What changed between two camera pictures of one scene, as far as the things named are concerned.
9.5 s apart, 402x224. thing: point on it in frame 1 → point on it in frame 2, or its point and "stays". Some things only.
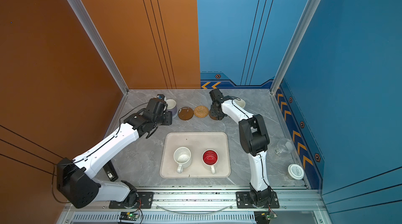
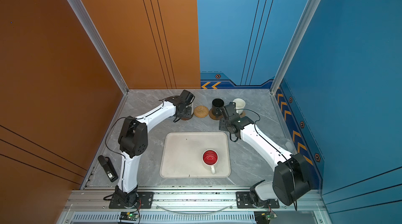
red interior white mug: x=210 y=157 stays
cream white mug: x=241 y=103 stays
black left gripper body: x=166 y=119 → x=187 y=113
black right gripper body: x=214 y=112 → x=224 y=125
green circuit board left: x=130 y=216 stays
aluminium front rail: x=299 y=206 stays
